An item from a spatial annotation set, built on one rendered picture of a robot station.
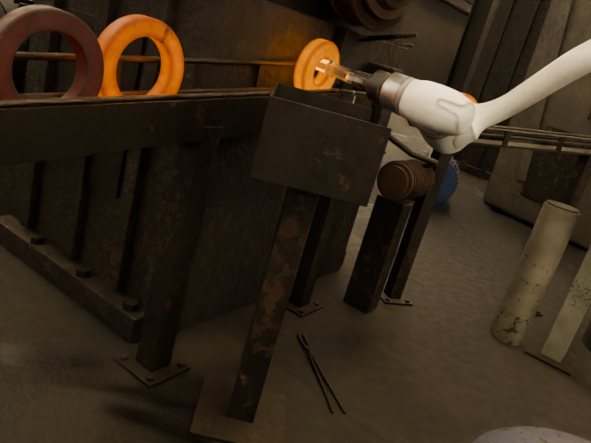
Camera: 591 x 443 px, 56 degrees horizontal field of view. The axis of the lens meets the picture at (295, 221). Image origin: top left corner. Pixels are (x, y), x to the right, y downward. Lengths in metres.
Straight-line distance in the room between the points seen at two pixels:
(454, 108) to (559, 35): 3.01
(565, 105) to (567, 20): 0.55
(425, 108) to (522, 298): 1.01
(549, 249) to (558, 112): 2.22
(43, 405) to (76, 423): 0.08
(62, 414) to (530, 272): 1.51
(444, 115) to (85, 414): 0.98
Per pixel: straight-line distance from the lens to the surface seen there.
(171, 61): 1.10
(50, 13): 0.94
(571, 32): 4.27
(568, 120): 4.16
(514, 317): 2.14
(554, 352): 2.20
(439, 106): 1.29
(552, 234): 2.05
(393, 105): 1.34
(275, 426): 1.33
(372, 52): 1.86
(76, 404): 1.30
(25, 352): 1.44
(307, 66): 1.42
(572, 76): 1.35
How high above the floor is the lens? 0.82
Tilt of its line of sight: 18 degrees down
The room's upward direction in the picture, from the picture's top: 16 degrees clockwise
